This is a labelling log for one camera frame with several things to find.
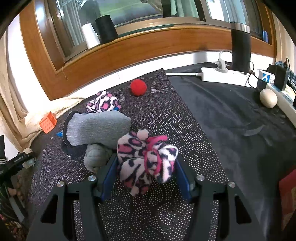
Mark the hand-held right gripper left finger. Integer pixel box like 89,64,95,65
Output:
28,153,118,241

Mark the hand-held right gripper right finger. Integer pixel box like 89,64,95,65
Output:
176,158,266,241

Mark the white leopard plush sock bundle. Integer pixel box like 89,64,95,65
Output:
117,128,179,197

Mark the grey fabric pouch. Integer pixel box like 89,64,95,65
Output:
63,110,132,147

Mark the pink leopard plush sock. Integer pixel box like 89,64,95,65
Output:
87,91,121,113

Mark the grey rolled sock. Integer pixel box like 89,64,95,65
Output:
84,143,114,174

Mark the floral patterned cloth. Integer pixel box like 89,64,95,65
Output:
0,171,28,241

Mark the small orange perforated cube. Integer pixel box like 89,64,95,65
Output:
39,112,57,133

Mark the cream curtain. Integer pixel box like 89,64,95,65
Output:
0,22,93,153

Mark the dark grey blanket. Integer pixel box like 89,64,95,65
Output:
165,61,296,241

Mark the black dotted mat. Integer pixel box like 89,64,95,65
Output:
23,68,229,241

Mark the red pom ball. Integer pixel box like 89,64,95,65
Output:
130,79,147,96

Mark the red cloth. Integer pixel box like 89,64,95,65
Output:
279,169,296,230

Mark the cream egg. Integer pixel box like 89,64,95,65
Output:
260,89,278,108

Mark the white plug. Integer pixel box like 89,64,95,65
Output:
217,50,233,73

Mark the long white power strip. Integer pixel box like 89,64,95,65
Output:
266,82,296,129

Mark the white and blue box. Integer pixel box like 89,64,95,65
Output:
256,69,275,90

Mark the black power adapter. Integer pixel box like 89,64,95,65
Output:
274,65,289,91

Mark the black cylinder speaker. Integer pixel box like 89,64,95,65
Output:
231,22,252,72

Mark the white thread spool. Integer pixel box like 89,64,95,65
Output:
81,23,101,49

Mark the black thread spool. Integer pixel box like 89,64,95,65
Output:
95,15,119,44

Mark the wooden window frame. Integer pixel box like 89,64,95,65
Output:
20,0,278,101

